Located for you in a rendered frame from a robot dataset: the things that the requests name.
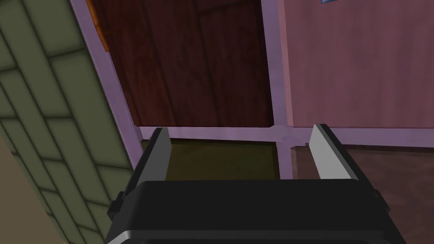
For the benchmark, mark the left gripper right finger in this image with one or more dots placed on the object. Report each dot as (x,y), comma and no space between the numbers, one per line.
(327,159)

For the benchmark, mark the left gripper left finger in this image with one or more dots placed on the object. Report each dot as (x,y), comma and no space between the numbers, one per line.
(156,159)

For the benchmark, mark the dark brown wooden door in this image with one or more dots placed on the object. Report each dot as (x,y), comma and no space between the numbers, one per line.
(196,67)

